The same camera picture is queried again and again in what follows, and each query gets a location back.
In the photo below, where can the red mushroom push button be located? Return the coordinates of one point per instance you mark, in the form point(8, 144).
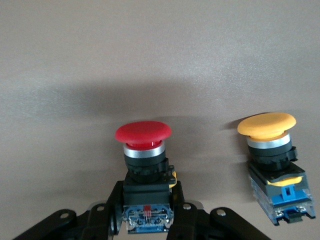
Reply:
point(143, 150)

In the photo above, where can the orange mushroom push button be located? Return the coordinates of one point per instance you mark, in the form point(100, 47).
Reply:
point(270, 152)

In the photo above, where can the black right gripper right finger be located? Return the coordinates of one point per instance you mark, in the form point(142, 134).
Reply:
point(195, 222)

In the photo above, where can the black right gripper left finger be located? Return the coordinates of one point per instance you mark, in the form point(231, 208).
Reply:
point(97, 222)

